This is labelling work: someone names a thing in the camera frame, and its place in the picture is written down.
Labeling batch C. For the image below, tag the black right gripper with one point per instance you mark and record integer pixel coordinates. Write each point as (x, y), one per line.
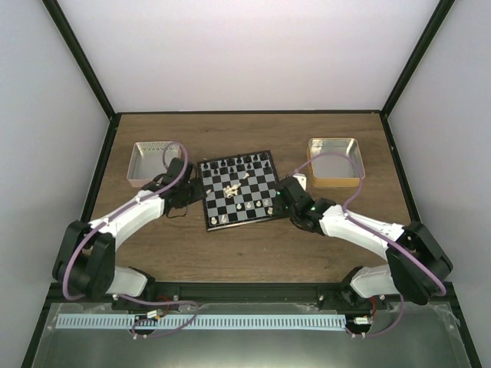
(278, 207)

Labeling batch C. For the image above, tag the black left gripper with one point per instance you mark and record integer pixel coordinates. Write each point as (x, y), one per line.
(200, 192)

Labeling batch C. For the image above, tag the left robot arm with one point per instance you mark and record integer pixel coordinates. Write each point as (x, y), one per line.
(86, 262)

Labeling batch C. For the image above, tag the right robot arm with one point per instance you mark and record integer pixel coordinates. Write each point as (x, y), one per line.
(416, 265)

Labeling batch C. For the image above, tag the pile of white chess pieces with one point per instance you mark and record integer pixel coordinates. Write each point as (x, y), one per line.
(231, 191)

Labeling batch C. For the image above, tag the row of black chess pieces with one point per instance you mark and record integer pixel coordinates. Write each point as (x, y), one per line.
(237, 163)

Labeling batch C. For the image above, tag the black and silver chessboard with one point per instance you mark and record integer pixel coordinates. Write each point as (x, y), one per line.
(260, 185)

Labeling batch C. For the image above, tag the pink metal tin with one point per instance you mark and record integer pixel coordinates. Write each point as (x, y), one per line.
(147, 161)

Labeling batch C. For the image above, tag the yellow metal tin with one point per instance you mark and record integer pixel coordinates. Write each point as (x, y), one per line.
(341, 168)

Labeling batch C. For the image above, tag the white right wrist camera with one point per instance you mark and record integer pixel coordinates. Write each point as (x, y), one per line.
(301, 178)

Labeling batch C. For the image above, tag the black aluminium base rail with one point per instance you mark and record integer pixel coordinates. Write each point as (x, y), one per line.
(324, 295)

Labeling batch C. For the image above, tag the light blue slotted cable duct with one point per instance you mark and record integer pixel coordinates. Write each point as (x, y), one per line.
(322, 322)

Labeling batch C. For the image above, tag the black frame post left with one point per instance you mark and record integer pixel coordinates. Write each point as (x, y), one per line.
(67, 33)

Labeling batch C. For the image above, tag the black frame post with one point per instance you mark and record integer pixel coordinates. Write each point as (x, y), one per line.
(67, 33)
(425, 40)

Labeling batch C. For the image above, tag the black frame post right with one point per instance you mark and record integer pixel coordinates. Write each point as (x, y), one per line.
(425, 40)

